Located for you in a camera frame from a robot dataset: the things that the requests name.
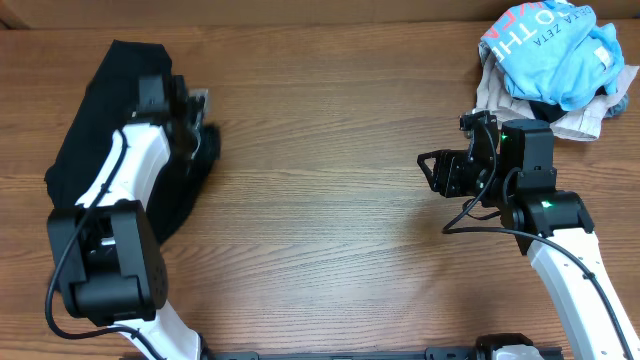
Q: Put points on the beige shorts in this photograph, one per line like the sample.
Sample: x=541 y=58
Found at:
x=581 y=125

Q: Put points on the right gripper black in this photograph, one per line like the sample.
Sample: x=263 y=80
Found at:
x=449 y=179

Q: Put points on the grey garment in pile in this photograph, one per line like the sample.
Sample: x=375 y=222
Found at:
x=619 y=108

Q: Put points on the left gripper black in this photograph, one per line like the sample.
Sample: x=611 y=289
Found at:
x=189 y=122

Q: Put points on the light blue printed t-shirt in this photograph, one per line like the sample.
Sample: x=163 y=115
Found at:
x=555 y=52

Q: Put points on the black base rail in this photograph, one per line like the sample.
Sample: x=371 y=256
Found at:
x=432 y=353

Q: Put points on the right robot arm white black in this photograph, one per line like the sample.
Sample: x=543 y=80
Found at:
x=508 y=180

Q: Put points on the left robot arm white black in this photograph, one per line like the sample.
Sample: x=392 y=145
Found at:
x=110 y=276

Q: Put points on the black t-shirt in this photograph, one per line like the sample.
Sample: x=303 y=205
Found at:
x=109 y=99

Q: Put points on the black garment in pile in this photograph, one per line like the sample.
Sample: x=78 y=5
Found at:
x=547 y=111

